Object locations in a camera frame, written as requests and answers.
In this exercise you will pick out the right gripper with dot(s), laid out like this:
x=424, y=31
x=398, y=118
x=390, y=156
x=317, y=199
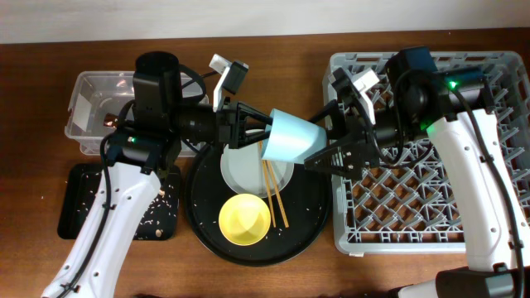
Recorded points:
x=361, y=140

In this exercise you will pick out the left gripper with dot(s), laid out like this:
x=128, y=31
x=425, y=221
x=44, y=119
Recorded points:
x=228, y=125

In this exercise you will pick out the blue cup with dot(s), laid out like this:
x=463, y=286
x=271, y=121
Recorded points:
x=292, y=139

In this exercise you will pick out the grey plate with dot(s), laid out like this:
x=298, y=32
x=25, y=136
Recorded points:
x=242, y=170

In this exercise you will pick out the yellow bowl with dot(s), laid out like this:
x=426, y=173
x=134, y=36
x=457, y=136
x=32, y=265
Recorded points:
x=244, y=219

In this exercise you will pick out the wooden chopstick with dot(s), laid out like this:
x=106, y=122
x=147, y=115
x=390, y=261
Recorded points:
x=277, y=193
x=266, y=178

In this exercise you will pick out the gold snack wrapper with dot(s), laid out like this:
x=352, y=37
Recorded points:
x=110, y=120

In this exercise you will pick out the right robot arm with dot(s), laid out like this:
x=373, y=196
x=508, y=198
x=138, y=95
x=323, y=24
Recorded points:
x=454, y=111

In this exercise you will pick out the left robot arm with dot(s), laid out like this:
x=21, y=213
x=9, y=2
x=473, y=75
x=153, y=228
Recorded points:
x=137, y=156

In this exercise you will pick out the grey dishwasher rack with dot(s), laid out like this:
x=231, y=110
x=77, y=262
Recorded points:
x=412, y=210

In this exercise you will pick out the round black tray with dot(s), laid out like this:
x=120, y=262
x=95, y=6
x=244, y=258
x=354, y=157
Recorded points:
x=307, y=200

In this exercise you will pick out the food scraps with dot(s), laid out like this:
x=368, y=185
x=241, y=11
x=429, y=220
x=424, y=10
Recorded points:
x=157, y=215

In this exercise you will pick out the clear plastic bin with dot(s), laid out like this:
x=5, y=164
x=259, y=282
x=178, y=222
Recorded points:
x=95, y=94

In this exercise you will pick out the black rectangular tray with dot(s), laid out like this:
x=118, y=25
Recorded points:
x=78, y=198

